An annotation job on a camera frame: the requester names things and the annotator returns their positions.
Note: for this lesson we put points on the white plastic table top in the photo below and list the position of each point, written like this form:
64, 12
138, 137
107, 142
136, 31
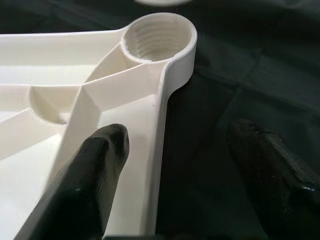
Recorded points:
62, 55

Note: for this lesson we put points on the black table cloth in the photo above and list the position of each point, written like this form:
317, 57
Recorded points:
250, 75

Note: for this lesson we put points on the white plastic table leg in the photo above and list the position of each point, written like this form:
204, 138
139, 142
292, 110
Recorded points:
162, 2

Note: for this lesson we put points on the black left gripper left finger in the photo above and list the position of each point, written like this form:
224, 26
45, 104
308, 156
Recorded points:
87, 180

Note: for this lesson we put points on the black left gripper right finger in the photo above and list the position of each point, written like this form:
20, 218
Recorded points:
270, 175

